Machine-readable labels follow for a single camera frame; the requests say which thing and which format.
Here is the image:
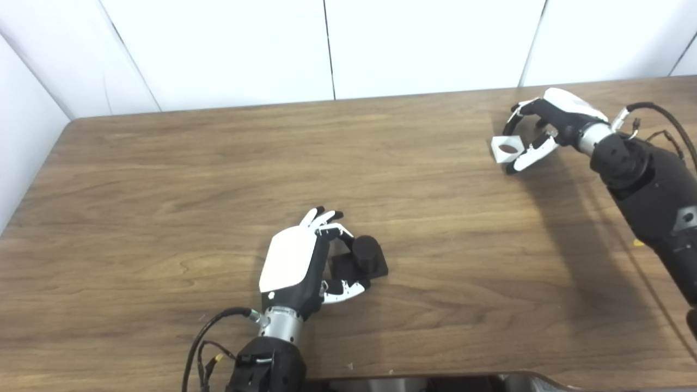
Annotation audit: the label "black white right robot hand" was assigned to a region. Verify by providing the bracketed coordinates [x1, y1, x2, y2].
[502, 88, 609, 175]

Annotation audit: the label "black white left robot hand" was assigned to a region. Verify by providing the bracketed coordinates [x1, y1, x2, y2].
[259, 206, 366, 319]

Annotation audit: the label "black peg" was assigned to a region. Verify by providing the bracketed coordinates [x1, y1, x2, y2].
[330, 235, 389, 281]

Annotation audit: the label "white square piece with hole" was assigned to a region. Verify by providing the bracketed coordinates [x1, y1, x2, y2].
[491, 135, 524, 164]

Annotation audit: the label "dark glossy robot chest panel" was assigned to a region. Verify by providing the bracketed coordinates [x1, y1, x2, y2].
[305, 372, 697, 392]

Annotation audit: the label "thin right arm wires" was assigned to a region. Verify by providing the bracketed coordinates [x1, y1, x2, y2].
[631, 117, 688, 162]

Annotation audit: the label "thin arm wires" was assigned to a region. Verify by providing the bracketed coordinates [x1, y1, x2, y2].
[631, 117, 688, 162]
[197, 340, 236, 392]

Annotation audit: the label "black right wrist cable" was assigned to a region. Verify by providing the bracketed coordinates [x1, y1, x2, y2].
[611, 102, 697, 170]

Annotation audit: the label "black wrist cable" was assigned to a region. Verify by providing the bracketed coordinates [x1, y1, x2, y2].
[611, 102, 697, 170]
[181, 307, 267, 392]

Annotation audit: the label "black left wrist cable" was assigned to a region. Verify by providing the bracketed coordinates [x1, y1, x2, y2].
[181, 307, 267, 392]

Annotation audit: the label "thin left arm wires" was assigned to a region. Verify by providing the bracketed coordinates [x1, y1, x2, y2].
[197, 340, 236, 392]

